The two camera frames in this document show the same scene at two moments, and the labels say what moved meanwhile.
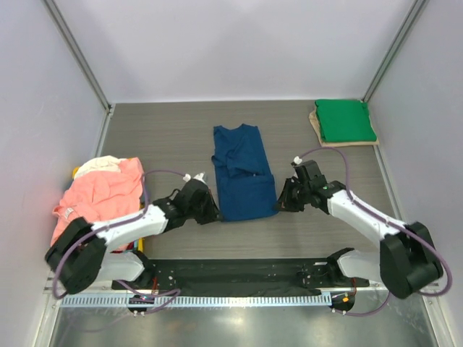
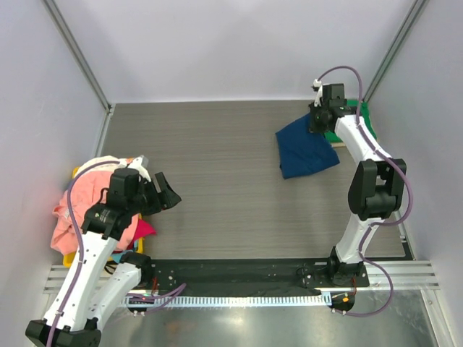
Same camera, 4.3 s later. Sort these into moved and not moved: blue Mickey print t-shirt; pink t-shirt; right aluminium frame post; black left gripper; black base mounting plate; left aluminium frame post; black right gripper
Moved: black left gripper; black right gripper; blue Mickey print t-shirt
Not moved: pink t-shirt; left aluminium frame post; black base mounting plate; right aluminium frame post
